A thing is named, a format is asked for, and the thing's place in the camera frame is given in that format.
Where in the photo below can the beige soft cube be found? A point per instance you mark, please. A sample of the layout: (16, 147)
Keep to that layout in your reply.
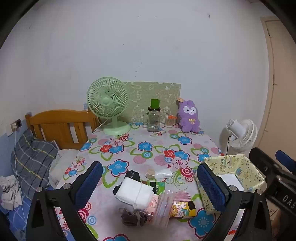
(150, 174)

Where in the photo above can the wooden headboard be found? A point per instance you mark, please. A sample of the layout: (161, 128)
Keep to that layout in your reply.
(57, 118)

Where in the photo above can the dark wall socket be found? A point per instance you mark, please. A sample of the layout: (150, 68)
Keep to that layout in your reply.
(19, 122)

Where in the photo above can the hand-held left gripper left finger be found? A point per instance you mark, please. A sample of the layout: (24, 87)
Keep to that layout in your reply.
(89, 183)

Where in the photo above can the glass mug jar green lid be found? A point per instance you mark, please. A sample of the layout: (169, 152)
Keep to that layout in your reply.
(153, 120)

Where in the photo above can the pink cartoon packet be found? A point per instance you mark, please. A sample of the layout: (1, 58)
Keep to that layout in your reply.
(154, 204)

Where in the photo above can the small blue wall sticker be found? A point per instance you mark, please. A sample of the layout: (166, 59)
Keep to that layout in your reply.
(85, 106)

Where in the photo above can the black sock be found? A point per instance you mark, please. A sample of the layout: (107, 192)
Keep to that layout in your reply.
(134, 176)

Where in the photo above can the yellow cartoon packet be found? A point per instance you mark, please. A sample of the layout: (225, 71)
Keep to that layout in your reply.
(182, 209)

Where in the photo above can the clear plastic packet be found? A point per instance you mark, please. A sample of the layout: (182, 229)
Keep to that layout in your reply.
(163, 210)

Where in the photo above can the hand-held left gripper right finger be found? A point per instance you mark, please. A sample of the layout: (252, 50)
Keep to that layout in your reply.
(211, 187)

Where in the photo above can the blue checked bedsheet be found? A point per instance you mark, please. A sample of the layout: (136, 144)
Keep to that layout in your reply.
(13, 217)

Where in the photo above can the grey socks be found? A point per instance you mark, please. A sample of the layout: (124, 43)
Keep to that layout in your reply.
(131, 217)

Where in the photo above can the green desk fan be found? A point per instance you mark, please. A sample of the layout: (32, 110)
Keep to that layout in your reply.
(106, 100)

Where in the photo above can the white soft packet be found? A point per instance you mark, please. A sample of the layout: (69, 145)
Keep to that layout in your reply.
(164, 173)

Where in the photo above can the grey plaid pillow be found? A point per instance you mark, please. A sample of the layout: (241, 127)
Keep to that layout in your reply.
(32, 157)

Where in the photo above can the yellow printed box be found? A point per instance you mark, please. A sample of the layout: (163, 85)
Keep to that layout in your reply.
(252, 176)

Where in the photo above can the green printed board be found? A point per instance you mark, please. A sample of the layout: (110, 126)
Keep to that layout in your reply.
(143, 92)

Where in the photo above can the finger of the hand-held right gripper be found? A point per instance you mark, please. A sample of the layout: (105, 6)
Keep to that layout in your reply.
(285, 160)
(263, 161)

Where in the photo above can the white cloth bundle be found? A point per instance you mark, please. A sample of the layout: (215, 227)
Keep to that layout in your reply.
(62, 162)

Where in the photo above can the small jar orange lid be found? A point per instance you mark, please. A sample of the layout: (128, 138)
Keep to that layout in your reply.
(170, 121)

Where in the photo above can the beige door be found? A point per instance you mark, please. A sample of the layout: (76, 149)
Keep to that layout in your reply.
(282, 69)

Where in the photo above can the purple plush bunny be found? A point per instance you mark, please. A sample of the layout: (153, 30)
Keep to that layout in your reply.
(189, 120)

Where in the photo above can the crumpled grey white cloth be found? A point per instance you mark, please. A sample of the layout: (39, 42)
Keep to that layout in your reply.
(10, 192)

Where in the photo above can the white standing fan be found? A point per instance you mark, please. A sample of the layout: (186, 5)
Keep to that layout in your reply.
(242, 134)

